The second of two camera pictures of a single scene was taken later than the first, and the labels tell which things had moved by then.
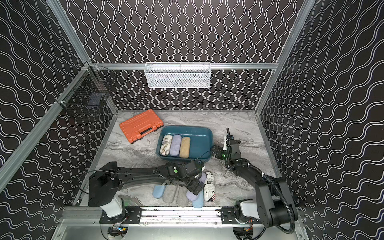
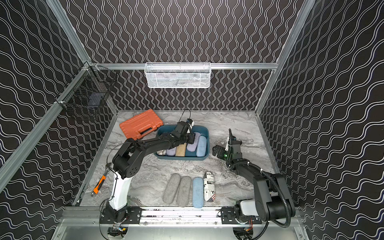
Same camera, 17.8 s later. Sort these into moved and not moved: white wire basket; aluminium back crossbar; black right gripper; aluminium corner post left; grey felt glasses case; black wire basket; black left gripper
Moved: black left gripper
Not moved: aluminium back crossbar; grey felt glasses case; black right gripper; aluminium corner post left; black wire basket; white wire basket
